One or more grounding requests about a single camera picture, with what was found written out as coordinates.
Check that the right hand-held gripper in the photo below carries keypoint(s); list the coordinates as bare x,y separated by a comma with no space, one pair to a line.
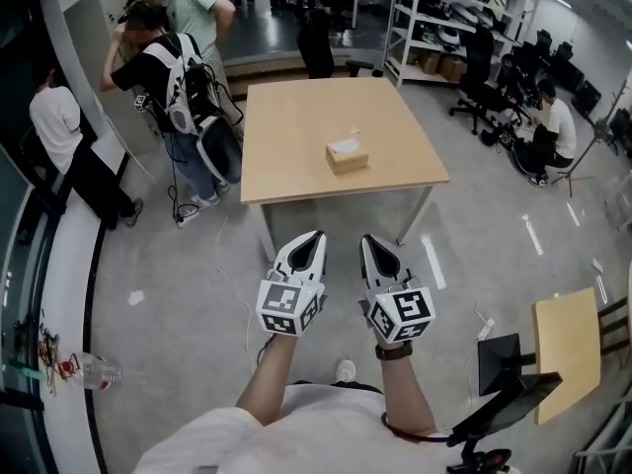
402,309

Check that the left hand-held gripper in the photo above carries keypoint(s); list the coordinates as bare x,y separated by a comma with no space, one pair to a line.
279,299

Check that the wooden tissue box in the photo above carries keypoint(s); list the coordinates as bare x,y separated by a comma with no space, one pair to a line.
348,162

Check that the white cloth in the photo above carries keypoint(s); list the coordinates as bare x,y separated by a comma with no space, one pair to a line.
344,146

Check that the person's left forearm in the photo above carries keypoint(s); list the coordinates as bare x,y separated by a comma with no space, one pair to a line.
269,378

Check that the person's right forearm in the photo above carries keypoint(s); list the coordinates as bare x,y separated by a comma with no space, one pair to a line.
407,393

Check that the dark wristwatch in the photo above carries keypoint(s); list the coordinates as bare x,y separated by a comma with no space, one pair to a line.
395,352

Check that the person's white shoe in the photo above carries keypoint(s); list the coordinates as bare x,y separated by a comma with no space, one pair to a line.
346,371

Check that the white power strip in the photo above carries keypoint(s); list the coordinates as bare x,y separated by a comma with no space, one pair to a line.
486,330

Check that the person's black trousers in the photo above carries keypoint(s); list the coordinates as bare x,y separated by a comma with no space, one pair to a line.
365,388

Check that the wooden table with metal legs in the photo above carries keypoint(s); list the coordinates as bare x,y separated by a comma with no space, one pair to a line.
316,131

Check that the white paper scrap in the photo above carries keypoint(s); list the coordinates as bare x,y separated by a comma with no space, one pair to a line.
136,297

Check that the black electric unicycle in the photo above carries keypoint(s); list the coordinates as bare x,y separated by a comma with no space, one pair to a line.
503,138

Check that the person's white shirt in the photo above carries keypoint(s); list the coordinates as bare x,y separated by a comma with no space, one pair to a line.
321,437

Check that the wooden steps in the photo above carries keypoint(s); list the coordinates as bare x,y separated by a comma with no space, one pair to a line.
266,69

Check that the small wooden side table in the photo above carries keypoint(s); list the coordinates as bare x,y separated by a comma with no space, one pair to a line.
568,348

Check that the cardboard box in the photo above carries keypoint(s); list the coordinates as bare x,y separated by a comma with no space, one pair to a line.
429,62
452,68

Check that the black office chair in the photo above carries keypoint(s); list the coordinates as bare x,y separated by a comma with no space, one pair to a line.
479,67
316,47

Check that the black and red device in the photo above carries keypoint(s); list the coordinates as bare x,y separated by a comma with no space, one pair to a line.
486,462

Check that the clear plastic bottle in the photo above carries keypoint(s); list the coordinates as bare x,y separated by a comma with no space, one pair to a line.
96,372

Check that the metal tripod stand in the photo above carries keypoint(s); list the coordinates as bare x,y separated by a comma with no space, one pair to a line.
590,141

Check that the white metal shelf rack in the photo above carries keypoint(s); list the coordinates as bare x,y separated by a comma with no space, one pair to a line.
410,13

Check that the pile of rubber bands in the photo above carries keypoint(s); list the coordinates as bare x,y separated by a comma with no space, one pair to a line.
49,348

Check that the green clamp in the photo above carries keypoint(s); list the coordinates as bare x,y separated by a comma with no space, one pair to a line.
24,369

